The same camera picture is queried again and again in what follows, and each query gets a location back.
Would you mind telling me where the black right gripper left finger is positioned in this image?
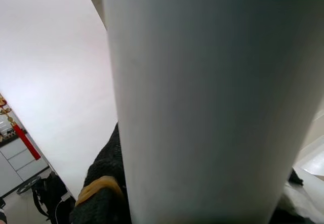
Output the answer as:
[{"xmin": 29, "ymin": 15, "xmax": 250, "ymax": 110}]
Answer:
[{"xmin": 69, "ymin": 122, "xmax": 133, "ymax": 224}]

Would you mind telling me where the white plastic table leg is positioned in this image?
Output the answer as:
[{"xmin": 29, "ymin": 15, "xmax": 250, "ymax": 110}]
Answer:
[{"xmin": 99, "ymin": 0, "xmax": 324, "ymax": 224}]

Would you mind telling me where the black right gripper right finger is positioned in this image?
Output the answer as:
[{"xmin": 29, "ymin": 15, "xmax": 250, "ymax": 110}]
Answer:
[{"xmin": 272, "ymin": 168, "xmax": 324, "ymax": 224}]

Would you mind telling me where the red hanging ornament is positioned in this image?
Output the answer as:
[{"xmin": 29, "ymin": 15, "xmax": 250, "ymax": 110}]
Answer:
[{"xmin": 13, "ymin": 122, "xmax": 42, "ymax": 161}]

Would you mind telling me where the brown rubber band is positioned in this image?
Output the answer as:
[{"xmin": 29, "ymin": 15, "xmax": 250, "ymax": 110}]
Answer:
[{"xmin": 75, "ymin": 175, "xmax": 125, "ymax": 207}]

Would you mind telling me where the white drawer cabinet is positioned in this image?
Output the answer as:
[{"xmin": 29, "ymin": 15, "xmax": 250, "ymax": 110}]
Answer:
[{"xmin": 0, "ymin": 137, "xmax": 49, "ymax": 199}]

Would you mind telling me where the black backpack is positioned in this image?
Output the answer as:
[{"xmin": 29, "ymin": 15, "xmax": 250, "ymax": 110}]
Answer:
[{"xmin": 31, "ymin": 171, "xmax": 77, "ymax": 222}]

